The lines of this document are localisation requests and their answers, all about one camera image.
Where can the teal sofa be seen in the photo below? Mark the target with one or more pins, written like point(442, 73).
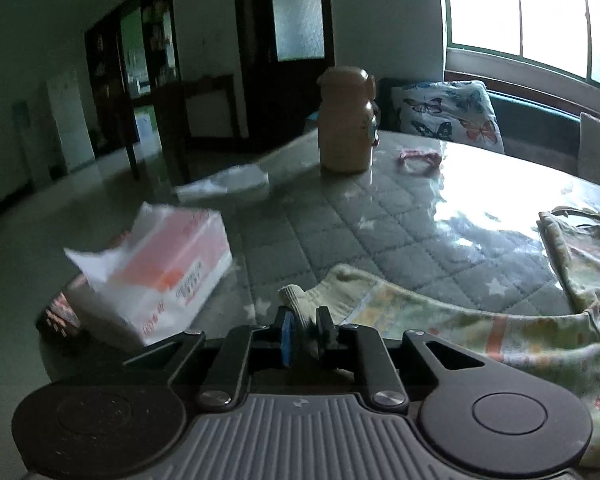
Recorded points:
point(535, 130)

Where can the butterfly print pillow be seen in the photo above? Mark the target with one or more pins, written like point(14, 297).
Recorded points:
point(450, 112)

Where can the pastel patterned child's garment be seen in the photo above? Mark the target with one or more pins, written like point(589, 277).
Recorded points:
point(525, 345)

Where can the green-framed window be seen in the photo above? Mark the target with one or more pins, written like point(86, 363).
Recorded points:
point(485, 5)

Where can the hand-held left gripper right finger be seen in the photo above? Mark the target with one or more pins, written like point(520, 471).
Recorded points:
point(325, 336)

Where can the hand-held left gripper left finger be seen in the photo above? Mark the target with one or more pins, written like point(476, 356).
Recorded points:
point(286, 341)

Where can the crumpled white plastic bag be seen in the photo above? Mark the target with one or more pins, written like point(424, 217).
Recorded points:
point(230, 182)

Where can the pink and white tissue pack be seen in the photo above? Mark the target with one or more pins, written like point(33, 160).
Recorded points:
point(167, 270)

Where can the white refrigerator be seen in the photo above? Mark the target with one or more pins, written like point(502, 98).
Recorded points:
point(70, 120)

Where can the dark wooden chair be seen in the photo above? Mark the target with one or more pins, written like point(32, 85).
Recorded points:
point(172, 110)

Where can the dark snack packet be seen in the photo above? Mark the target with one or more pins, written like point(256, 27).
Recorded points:
point(57, 312)

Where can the dark wooden display cabinet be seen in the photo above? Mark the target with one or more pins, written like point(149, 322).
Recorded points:
point(107, 75)

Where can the grey quilted star tablecloth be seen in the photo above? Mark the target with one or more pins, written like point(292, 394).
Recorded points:
point(380, 230)

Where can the dark wooden door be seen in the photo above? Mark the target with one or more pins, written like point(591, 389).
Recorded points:
point(252, 50)

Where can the beige lidded bottle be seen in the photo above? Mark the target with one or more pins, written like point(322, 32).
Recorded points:
point(343, 125)

